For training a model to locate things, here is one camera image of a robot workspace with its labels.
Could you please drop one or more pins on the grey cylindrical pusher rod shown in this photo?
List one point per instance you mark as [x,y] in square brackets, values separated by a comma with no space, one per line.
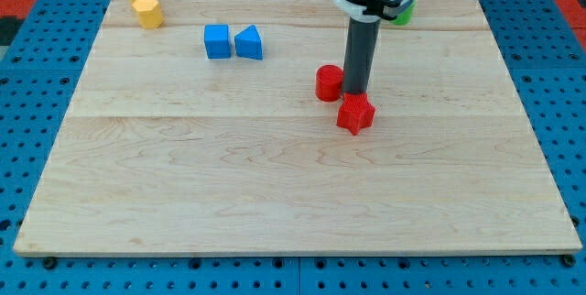
[359,54]

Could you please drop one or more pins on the blue triangular prism block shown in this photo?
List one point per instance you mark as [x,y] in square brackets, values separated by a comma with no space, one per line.
[248,43]

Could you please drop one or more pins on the blue cube block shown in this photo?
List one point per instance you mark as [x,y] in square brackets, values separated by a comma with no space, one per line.
[217,41]

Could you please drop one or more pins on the red star block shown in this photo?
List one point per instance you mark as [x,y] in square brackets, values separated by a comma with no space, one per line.
[355,113]

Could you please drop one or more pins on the green block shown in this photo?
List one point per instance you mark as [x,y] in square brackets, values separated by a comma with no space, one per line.
[405,17]

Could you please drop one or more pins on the yellow hexagon block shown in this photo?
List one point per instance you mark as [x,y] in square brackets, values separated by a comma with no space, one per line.
[149,13]

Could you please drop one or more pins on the light wooden board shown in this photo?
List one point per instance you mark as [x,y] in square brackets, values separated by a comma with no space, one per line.
[164,152]

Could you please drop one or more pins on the red cylinder block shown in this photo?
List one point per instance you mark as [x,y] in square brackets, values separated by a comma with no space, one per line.
[328,85]

